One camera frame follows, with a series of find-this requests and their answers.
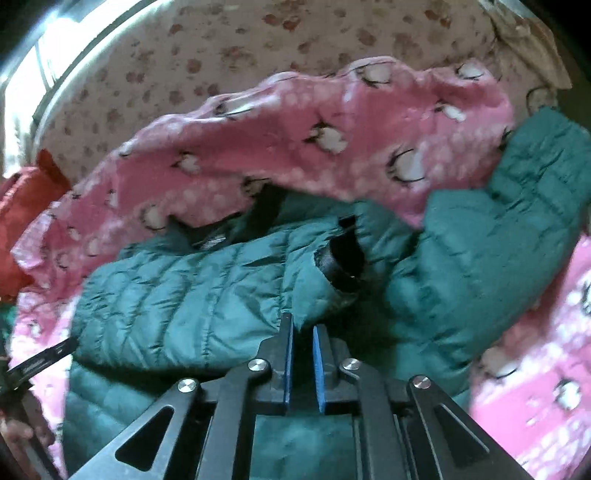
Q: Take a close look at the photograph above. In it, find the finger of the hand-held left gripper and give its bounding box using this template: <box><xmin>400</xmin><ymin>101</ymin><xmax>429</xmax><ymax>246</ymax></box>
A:
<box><xmin>9</xmin><ymin>338</ymin><xmax>79</xmax><ymax>379</ymax></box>

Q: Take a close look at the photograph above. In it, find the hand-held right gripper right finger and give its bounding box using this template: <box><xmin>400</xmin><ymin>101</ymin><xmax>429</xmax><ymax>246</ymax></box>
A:
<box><xmin>314</xmin><ymin>325</ymin><xmax>536</xmax><ymax>480</ymax></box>

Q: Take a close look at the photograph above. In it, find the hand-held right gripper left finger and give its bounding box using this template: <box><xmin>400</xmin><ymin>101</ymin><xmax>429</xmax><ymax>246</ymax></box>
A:
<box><xmin>69</xmin><ymin>314</ymin><xmax>294</xmax><ymax>480</ymax></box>

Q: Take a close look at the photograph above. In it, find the green puffer jacket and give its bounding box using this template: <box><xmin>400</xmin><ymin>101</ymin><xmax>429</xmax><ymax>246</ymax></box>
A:
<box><xmin>62</xmin><ymin>106</ymin><xmax>591</xmax><ymax>480</ymax></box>

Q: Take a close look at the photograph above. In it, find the person's left hand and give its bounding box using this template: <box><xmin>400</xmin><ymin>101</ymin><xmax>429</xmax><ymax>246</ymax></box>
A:
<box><xmin>0</xmin><ymin>416</ymin><xmax>37</xmax><ymax>444</ymax></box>

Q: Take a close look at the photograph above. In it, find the red ruffled pillow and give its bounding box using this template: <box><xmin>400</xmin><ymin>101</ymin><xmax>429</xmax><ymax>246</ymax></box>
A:
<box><xmin>0</xmin><ymin>150</ymin><xmax>71</xmax><ymax>301</ymax></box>

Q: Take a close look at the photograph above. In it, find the pink penguin print blanket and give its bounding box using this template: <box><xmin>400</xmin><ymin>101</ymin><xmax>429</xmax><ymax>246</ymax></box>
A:
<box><xmin>9</xmin><ymin>55</ymin><xmax>591</xmax><ymax>480</ymax></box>

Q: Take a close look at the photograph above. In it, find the window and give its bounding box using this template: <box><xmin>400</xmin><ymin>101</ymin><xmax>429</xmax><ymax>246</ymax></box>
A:
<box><xmin>0</xmin><ymin>0</ymin><xmax>153</xmax><ymax>153</ymax></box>

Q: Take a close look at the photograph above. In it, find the floral upholstered headboard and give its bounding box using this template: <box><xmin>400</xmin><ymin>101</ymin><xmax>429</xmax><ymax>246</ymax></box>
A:
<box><xmin>32</xmin><ymin>0</ymin><xmax>559</xmax><ymax>153</ymax></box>

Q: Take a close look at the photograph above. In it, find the beige curtain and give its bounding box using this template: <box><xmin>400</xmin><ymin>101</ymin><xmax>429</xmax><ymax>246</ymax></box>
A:
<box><xmin>480</xmin><ymin>0</ymin><xmax>573</xmax><ymax>90</ymax></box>

